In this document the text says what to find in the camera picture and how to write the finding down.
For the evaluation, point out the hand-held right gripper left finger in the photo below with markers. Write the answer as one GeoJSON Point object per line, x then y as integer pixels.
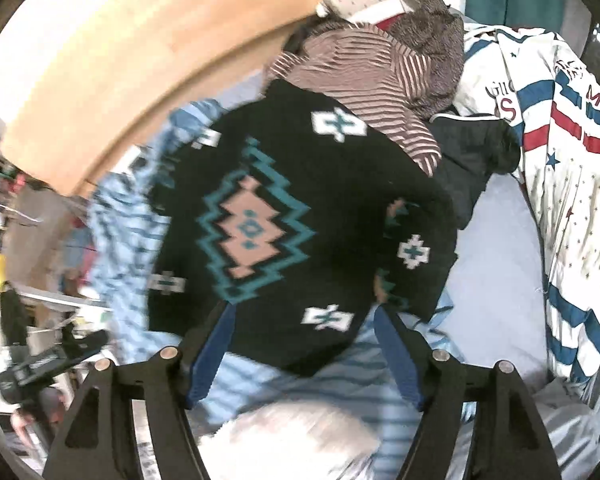
{"type": "Point", "coordinates": [207, 360]}

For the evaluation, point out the brown striped sweater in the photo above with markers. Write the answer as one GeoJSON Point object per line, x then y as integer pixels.
{"type": "Point", "coordinates": [360, 75]}

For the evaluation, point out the person's left hand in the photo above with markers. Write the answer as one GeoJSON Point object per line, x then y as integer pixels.
{"type": "Point", "coordinates": [42, 415]}

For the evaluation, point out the black jacket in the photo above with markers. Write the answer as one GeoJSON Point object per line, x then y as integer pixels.
{"type": "Point", "coordinates": [475, 160]}

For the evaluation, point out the grey-brown speckled garment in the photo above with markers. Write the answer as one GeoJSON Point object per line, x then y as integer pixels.
{"type": "Point", "coordinates": [430, 35]}

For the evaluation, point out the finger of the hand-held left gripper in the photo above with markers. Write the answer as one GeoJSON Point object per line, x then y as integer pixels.
{"type": "Point", "coordinates": [87, 342]}

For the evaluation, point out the white fuzzy cloth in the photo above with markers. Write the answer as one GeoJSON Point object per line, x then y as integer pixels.
{"type": "Point", "coordinates": [285, 440]}

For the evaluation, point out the black patterned sweater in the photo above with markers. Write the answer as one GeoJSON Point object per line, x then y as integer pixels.
{"type": "Point", "coordinates": [300, 160]}

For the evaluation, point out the wooden desk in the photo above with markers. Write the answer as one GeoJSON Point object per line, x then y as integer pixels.
{"type": "Point", "coordinates": [40, 230]}

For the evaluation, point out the red white cloth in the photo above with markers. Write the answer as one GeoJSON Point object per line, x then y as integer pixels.
{"type": "Point", "coordinates": [380, 15]}

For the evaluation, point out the grey cloth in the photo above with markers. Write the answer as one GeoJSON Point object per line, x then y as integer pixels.
{"type": "Point", "coordinates": [580, 425]}

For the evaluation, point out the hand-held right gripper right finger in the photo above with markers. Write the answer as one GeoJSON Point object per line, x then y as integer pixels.
{"type": "Point", "coordinates": [402, 365]}

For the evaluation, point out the blue striped cloth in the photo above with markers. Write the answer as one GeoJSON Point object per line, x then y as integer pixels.
{"type": "Point", "coordinates": [125, 230]}

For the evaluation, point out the white star striped blanket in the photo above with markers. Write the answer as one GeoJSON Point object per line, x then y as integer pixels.
{"type": "Point", "coordinates": [570, 185]}

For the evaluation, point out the wooden headboard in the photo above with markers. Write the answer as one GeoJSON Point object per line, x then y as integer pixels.
{"type": "Point", "coordinates": [130, 60]}

